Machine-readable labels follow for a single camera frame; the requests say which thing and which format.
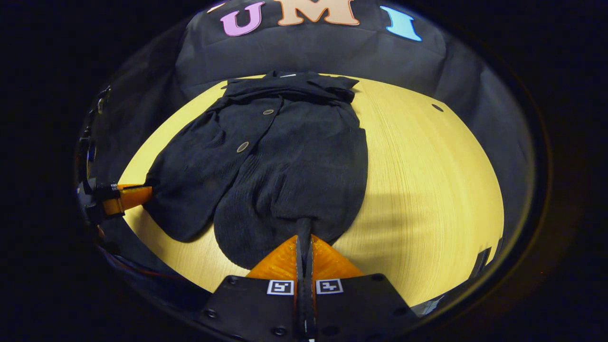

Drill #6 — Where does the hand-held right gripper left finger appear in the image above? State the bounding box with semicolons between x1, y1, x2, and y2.
202;218;305;342

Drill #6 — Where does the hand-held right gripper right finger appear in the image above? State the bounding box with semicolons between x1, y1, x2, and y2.
304;218;419;342

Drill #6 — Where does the black button jacket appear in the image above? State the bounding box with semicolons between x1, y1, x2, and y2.
142;70;369;270

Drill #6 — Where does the black backdrop cloth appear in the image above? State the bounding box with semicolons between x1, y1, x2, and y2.
76;0;540;304

